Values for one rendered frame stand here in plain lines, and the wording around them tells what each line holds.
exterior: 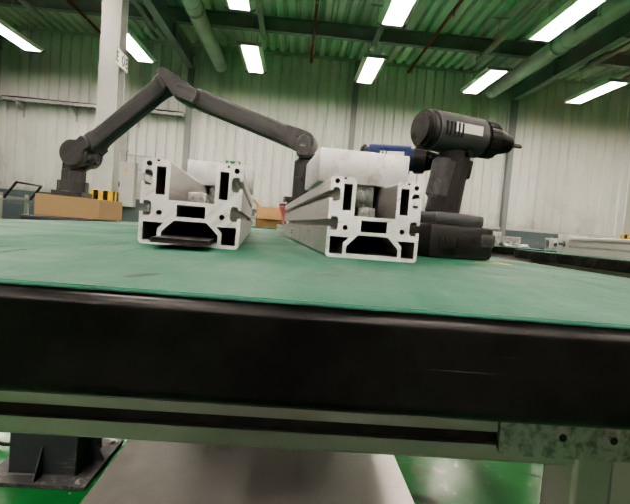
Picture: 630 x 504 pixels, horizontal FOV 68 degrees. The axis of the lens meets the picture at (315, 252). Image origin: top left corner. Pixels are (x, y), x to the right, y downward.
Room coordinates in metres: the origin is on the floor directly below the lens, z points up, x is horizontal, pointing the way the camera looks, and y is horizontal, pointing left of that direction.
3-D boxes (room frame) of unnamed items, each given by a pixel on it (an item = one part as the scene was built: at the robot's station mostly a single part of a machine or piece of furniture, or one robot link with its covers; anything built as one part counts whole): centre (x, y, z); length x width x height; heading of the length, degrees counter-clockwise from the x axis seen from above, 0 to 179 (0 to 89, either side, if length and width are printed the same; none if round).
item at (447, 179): (0.74, -0.23, 0.89); 0.20 x 0.08 x 0.22; 112
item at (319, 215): (0.89, -0.01, 0.82); 0.80 x 0.10 x 0.09; 7
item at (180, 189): (0.87, 0.18, 0.82); 0.80 x 0.10 x 0.09; 7
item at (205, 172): (0.87, 0.18, 0.87); 0.16 x 0.11 x 0.07; 7
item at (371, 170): (0.65, -0.04, 0.87); 0.16 x 0.11 x 0.07; 7
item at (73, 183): (1.45, 0.76, 0.88); 0.12 x 0.09 x 0.08; 10
